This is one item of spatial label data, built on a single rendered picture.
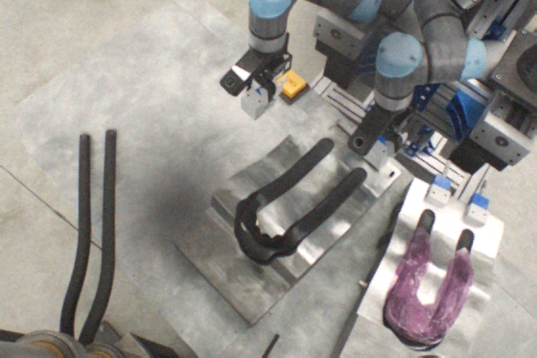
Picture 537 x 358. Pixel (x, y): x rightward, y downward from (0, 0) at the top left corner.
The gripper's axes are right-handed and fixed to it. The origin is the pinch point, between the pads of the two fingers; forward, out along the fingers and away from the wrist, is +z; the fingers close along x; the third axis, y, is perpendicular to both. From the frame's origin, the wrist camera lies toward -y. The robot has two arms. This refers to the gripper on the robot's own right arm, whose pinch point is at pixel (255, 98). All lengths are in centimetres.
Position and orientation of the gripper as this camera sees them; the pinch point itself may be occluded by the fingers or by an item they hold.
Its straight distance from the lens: 111.6
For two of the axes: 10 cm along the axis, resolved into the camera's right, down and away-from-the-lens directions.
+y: 7.1, -6.2, 3.3
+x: -7.0, -6.6, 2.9
